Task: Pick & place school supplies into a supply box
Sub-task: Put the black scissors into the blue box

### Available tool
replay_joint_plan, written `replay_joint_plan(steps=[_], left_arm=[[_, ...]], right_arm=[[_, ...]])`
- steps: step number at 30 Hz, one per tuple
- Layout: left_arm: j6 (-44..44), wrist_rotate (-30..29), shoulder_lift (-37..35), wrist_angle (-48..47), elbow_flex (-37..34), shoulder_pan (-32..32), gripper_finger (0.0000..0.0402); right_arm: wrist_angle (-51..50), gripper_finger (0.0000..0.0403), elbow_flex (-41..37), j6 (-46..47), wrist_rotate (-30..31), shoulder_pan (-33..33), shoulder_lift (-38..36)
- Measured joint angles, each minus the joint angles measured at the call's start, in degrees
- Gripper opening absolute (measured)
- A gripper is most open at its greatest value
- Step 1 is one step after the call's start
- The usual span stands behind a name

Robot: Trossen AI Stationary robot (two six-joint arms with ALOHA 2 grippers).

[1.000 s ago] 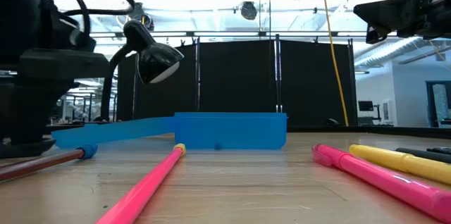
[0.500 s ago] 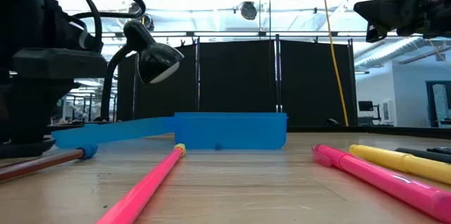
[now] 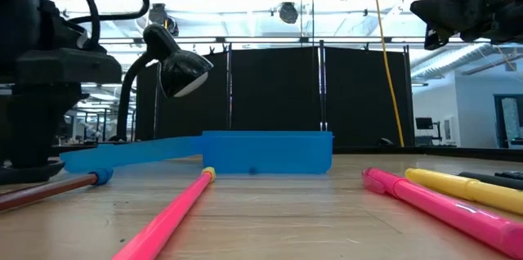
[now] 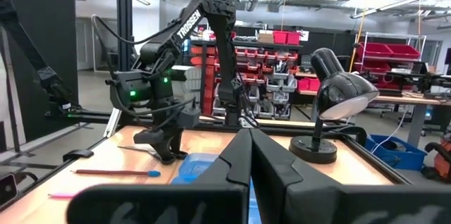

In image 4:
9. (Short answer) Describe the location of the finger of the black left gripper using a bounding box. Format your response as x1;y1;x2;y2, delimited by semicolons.
174;139;190;161
154;141;178;166

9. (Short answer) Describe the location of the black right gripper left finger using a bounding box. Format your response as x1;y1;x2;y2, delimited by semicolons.
66;127;253;224

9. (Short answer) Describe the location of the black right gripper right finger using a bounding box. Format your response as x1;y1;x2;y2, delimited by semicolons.
249;127;451;224

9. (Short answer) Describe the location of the blue translucent supply box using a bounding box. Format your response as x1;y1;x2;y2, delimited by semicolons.
171;152;264;224

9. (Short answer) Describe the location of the pink highlighter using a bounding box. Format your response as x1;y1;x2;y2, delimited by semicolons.
47;192;77;199

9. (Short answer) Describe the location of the cardboard box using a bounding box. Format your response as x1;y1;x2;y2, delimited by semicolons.
257;32;275;44

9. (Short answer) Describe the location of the silver aluminium extrusion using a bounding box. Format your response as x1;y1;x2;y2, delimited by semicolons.
103;107;123;138

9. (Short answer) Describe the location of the rack with red bins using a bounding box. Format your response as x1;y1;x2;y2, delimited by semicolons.
189;30;304;120

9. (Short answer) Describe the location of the blue plastic floor bin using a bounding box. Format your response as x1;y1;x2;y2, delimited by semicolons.
364;133;428;171

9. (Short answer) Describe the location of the black desk lamp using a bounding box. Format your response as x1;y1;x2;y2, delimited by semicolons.
288;47;381;164

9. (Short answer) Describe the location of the small red bin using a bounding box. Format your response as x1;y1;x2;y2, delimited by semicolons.
287;31;302;46
273;30;289;45

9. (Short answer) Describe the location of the black partition panel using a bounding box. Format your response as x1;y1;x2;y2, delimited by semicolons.
0;0;79;142

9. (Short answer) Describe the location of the orange shop vacuum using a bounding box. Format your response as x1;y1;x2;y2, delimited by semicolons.
421;134;451;183

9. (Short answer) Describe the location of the wooden workbench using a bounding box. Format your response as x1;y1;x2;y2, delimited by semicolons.
295;71;451;147

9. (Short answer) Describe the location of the large red bin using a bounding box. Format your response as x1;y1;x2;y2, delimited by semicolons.
386;44;421;60
357;42;394;59

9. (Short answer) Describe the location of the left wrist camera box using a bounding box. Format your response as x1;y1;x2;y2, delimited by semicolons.
175;106;202;130

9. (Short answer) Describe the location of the black edge bracket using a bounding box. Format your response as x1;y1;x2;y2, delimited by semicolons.
62;149;95;163
322;125;369;147

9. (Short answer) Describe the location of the black vertical frame post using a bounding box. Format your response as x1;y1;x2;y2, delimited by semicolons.
115;0;134;73

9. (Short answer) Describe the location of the small black camera device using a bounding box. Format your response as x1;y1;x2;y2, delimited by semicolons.
0;173;19;208

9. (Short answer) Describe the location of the white wire shelf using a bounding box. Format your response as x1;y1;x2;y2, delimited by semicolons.
354;32;428;92

